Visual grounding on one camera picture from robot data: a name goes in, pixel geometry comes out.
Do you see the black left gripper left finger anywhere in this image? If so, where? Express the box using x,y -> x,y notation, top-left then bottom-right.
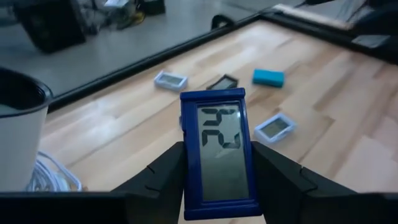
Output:
111,141 -> 187,224

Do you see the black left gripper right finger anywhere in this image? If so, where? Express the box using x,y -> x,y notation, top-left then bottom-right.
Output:
251,141 -> 358,224

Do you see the dark blue digital thermometer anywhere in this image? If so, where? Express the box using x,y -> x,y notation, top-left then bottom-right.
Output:
179,87 -> 262,221

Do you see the white digital thermometer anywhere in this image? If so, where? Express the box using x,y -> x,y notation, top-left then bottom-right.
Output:
253,112 -> 297,144
154,70 -> 189,93

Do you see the teal rectangular case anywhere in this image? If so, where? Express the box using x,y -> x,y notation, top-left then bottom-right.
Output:
251,68 -> 285,88

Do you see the black digital thermometer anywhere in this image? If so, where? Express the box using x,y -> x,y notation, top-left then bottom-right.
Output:
206,73 -> 239,91

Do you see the black equipment box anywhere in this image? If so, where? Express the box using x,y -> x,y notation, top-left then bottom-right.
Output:
14,0 -> 88,54

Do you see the white coiled cable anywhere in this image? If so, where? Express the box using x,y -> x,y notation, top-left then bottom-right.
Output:
26,151 -> 83,192

